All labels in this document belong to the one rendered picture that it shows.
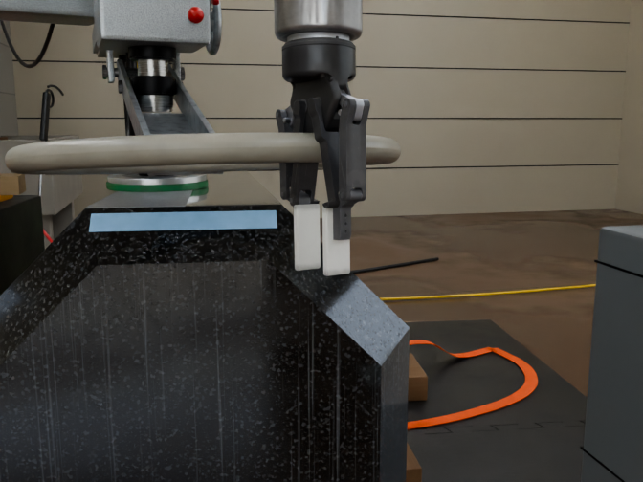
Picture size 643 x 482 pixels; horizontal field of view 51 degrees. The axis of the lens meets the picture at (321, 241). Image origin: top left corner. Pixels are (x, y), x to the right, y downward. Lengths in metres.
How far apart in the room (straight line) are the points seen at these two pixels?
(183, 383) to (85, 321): 0.19
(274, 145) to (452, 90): 6.48
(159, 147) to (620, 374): 0.83
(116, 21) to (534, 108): 6.39
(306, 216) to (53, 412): 0.66
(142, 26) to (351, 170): 0.87
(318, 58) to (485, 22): 6.66
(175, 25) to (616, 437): 1.11
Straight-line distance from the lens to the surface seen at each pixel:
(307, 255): 0.72
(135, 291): 1.13
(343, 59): 0.68
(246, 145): 0.65
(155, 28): 1.44
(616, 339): 1.19
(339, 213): 0.66
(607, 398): 1.23
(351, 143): 0.64
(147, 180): 1.43
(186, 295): 1.13
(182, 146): 0.65
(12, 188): 1.93
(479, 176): 7.27
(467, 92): 7.18
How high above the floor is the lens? 0.97
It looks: 10 degrees down
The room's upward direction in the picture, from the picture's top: straight up
